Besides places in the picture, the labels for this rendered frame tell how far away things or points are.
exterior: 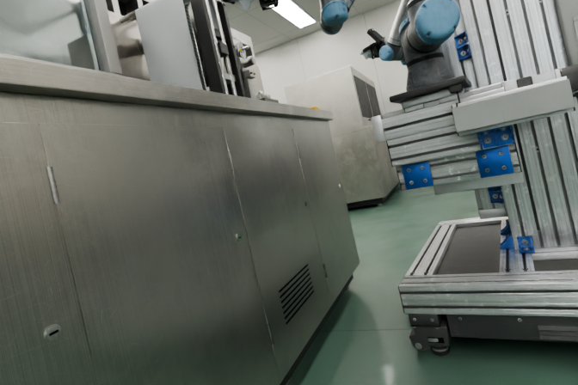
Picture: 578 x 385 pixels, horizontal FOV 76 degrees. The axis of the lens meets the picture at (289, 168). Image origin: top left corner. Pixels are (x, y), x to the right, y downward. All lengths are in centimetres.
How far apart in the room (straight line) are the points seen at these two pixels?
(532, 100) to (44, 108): 104
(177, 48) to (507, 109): 115
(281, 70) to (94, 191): 613
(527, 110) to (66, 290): 105
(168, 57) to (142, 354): 115
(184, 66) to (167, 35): 15
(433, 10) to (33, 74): 94
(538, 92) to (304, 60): 565
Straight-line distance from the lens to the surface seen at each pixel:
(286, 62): 669
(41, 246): 63
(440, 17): 116
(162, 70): 160
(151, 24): 167
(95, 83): 71
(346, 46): 639
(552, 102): 111
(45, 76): 66
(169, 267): 78
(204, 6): 144
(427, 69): 126
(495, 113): 111
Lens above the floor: 67
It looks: level
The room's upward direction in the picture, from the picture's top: 13 degrees counter-clockwise
